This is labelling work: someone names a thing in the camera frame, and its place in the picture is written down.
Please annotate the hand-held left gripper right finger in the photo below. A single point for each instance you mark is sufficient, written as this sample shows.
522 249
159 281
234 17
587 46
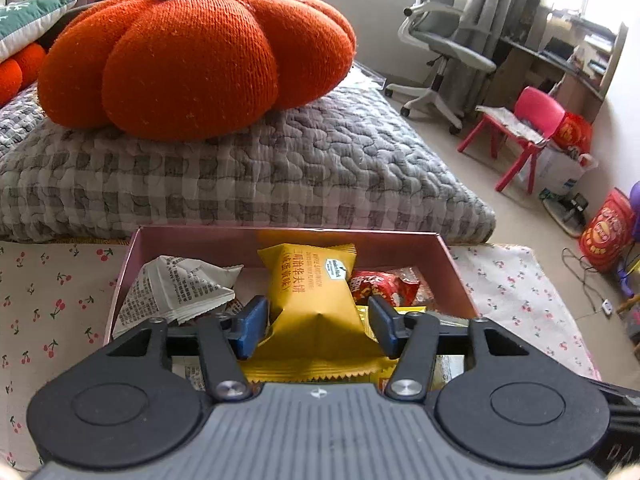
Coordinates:
382 330

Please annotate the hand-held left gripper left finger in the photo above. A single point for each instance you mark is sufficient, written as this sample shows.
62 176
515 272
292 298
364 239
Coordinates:
250 330

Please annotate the large red snack packet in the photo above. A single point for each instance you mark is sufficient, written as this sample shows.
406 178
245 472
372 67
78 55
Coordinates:
380 287

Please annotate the large yellow snack packet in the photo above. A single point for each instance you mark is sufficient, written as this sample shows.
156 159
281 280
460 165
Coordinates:
310 290

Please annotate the white cardboard box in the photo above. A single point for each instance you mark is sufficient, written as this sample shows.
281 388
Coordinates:
200 240

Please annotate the cream snack packet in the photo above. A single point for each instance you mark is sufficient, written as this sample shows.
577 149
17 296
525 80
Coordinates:
447 367

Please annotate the white grey printed snack packet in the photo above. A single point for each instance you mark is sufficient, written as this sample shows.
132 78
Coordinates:
170 290

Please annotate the white power adapter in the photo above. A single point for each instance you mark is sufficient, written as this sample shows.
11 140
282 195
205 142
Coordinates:
606 307

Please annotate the cherry print sheet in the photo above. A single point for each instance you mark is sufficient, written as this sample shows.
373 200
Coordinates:
50 300

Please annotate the large red gift bag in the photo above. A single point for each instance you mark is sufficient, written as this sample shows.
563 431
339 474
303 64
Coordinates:
607 230

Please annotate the black floor device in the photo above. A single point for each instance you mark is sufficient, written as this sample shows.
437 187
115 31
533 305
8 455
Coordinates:
570 210

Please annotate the purple balloon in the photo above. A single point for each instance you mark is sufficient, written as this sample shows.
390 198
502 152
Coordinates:
636 210

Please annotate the patterned cloth on chair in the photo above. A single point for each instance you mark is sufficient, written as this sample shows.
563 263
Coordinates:
515 125

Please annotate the small red gift bag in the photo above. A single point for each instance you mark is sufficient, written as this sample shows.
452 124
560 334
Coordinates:
572 135

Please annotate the red plastic child chair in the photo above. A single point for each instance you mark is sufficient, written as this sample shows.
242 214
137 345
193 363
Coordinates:
540 107

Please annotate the orange pumpkin cushion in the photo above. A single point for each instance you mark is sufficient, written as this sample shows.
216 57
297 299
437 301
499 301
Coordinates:
190 60

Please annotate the grey office chair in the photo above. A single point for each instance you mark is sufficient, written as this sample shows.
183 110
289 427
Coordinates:
450 45

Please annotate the wooden desk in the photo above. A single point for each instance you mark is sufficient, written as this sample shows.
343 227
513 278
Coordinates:
525 60

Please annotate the small orange cushion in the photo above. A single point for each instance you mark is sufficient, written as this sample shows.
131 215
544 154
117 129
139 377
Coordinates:
20 72

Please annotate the green snowflake pillow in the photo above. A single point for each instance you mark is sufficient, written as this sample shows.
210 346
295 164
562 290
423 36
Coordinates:
30 17

